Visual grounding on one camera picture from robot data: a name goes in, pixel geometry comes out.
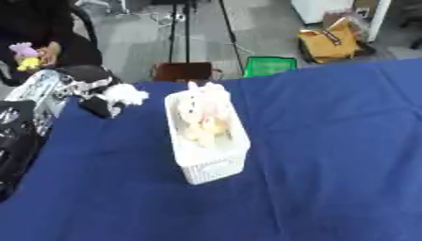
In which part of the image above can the person's hand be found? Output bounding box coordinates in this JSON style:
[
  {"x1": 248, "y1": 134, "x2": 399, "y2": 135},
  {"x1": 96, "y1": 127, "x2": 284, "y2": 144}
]
[{"x1": 36, "y1": 40, "x2": 63, "y2": 69}]

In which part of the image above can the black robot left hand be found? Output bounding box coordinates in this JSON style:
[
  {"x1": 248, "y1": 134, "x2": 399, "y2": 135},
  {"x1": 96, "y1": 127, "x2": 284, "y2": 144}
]
[{"x1": 56, "y1": 64, "x2": 127, "y2": 120}]

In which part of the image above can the purple and yellow soft toy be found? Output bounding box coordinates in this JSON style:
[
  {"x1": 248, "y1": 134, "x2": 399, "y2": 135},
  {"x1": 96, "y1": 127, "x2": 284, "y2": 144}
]
[{"x1": 7, "y1": 41, "x2": 43, "y2": 72}]

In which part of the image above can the dark brown wooden box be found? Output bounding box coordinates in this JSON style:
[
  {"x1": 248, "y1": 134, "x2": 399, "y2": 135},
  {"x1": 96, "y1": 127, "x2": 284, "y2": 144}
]
[{"x1": 152, "y1": 61, "x2": 215, "y2": 83}]

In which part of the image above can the white plastic basket box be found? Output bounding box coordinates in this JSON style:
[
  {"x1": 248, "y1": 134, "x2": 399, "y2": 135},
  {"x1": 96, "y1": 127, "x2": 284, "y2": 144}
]
[{"x1": 163, "y1": 88, "x2": 252, "y2": 186}]

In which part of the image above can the person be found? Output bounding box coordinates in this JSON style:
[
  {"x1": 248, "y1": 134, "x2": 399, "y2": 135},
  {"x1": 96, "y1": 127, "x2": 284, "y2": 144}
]
[{"x1": 0, "y1": 0, "x2": 105, "y2": 88}]

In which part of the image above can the black tripod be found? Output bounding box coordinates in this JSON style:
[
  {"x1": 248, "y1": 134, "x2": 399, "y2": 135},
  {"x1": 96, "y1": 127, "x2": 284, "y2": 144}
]
[{"x1": 163, "y1": 0, "x2": 248, "y2": 76}]

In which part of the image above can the cream soft toy rabbit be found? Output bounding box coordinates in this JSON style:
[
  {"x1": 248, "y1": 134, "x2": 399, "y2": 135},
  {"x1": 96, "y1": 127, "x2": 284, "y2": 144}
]
[{"x1": 176, "y1": 80, "x2": 235, "y2": 149}]

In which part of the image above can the green plastic basket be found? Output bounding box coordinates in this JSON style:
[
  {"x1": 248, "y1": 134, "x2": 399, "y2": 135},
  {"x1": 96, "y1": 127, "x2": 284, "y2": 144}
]
[{"x1": 240, "y1": 56, "x2": 299, "y2": 78}]

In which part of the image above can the yellow bag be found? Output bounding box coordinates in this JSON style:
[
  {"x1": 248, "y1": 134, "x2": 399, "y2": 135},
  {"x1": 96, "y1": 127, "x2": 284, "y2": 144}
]
[{"x1": 297, "y1": 17, "x2": 365, "y2": 64}]

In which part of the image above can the white cabinet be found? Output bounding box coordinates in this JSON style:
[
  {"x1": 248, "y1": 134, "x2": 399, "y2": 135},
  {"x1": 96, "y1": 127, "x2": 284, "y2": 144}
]
[{"x1": 288, "y1": 0, "x2": 393, "y2": 43}]

